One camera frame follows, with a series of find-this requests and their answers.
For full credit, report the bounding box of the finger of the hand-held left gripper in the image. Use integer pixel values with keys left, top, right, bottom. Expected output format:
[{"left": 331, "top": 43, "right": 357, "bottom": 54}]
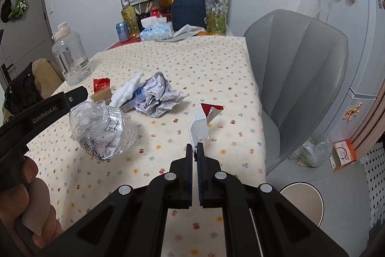
[{"left": 64, "top": 86, "right": 89, "bottom": 109}]

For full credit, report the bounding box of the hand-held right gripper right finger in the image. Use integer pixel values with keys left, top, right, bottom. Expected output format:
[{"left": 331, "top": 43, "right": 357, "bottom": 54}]
[{"left": 196, "top": 143, "right": 351, "bottom": 257}]

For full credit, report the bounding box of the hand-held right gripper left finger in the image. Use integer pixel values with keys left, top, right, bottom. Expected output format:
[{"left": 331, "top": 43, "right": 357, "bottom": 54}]
[{"left": 34, "top": 143, "right": 193, "bottom": 257}]

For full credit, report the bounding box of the brown cardboard piece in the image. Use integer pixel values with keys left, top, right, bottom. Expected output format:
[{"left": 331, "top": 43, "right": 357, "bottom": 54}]
[{"left": 91, "top": 90, "right": 112, "bottom": 103}]

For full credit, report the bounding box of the clear plastic bag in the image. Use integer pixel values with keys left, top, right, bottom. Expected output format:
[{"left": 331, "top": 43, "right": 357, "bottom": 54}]
[
  {"left": 288, "top": 133, "right": 333, "bottom": 168},
  {"left": 69, "top": 100, "right": 137, "bottom": 162}
]

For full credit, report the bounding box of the white tissue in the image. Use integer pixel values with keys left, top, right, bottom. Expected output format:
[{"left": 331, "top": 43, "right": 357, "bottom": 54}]
[{"left": 110, "top": 73, "right": 145, "bottom": 107}]

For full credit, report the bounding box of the blue tissue packet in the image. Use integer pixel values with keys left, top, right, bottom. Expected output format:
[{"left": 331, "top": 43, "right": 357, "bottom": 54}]
[{"left": 120, "top": 88, "right": 145, "bottom": 112}]

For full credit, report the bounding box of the white red carton piece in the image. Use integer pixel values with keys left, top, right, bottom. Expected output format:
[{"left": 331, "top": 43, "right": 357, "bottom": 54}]
[{"left": 189, "top": 103, "right": 225, "bottom": 149}]

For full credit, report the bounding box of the printed paper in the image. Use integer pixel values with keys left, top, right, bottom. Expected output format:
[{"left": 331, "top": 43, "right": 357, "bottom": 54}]
[{"left": 134, "top": 72, "right": 188, "bottom": 118}]

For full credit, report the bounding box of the white round trash bin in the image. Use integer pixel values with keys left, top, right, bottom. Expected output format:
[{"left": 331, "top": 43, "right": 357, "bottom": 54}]
[{"left": 280, "top": 182, "right": 325, "bottom": 229}]

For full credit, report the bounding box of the person's left hand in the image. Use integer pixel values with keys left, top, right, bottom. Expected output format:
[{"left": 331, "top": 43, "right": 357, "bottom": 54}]
[{"left": 0, "top": 155, "right": 62, "bottom": 250}]

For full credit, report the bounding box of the black garment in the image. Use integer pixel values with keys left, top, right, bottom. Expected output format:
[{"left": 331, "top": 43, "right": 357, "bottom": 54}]
[{"left": 4, "top": 62, "right": 43, "bottom": 116}]

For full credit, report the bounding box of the large clear water jug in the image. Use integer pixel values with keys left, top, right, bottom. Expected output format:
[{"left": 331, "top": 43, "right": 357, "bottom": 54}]
[{"left": 52, "top": 22, "right": 92, "bottom": 86}]

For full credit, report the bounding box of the blue drink can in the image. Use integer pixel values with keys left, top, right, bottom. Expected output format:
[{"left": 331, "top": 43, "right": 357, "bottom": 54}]
[{"left": 116, "top": 22, "right": 130, "bottom": 41}]

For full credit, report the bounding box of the grey door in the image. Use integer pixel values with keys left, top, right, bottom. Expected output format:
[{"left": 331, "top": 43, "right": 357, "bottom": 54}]
[{"left": 0, "top": 0, "right": 53, "bottom": 89}]

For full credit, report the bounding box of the yellow oil bottle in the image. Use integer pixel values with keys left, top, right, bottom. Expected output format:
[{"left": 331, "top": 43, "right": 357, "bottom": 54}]
[{"left": 121, "top": 1, "right": 140, "bottom": 38}]

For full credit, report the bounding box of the blue white tissue pack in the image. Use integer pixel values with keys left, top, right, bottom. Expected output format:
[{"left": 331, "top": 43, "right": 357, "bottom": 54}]
[{"left": 140, "top": 17, "right": 174, "bottom": 41}]

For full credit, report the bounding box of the black chopstick holder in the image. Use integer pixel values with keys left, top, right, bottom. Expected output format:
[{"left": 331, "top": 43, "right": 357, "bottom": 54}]
[{"left": 136, "top": 2, "right": 157, "bottom": 23}]

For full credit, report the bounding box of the green hanging cloth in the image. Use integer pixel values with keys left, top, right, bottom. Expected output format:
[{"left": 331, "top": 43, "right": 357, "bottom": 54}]
[{"left": 8, "top": 0, "right": 30, "bottom": 20}]

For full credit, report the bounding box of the black hanging cloth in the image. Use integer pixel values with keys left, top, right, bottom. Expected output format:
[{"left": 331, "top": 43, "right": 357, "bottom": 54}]
[{"left": 0, "top": 0, "right": 13, "bottom": 23}]

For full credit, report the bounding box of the floral tablecloth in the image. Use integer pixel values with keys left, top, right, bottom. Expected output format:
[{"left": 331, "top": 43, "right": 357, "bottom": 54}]
[{"left": 26, "top": 34, "right": 267, "bottom": 257}]

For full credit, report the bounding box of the clear plastic bag on floor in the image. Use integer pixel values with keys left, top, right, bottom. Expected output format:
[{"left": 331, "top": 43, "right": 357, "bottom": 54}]
[{"left": 288, "top": 133, "right": 333, "bottom": 168}]

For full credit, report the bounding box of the white cloth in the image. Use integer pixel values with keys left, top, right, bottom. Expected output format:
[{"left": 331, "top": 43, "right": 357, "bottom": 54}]
[{"left": 173, "top": 24, "right": 208, "bottom": 41}]

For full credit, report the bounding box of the navy lunch bag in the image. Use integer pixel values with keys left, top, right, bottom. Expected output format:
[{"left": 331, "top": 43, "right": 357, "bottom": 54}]
[{"left": 171, "top": 0, "right": 208, "bottom": 32}]

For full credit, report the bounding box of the orange white box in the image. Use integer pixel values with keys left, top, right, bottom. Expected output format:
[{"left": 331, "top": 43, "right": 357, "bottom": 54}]
[{"left": 331, "top": 139, "right": 357, "bottom": 171}]

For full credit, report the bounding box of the grey chair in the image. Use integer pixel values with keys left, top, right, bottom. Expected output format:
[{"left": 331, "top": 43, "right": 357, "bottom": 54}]
[{"left": 243, "top": 9, "right": 349, "bottom": 176}]

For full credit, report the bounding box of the clear bottle green label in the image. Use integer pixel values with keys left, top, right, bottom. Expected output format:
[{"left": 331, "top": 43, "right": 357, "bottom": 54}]
[{"left": 205, "top": 0, "right": 228, "bottom": 35}]

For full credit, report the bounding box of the gold cluster fridge magnet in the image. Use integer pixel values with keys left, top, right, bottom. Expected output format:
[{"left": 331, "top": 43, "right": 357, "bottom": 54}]
[{"left": 343, "top": 102, "right": 363, "bottom": 122}]

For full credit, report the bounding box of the black white patterned mat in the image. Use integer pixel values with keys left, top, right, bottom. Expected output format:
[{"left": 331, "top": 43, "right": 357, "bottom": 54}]
[{"left": 362, "top": 143, "right": 385, "bottom": 233}]

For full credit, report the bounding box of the white refrigerator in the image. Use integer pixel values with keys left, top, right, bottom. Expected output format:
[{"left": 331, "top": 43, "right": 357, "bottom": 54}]
[{"left": 298, "top": 0, "right": 385, "bottom": 137}]

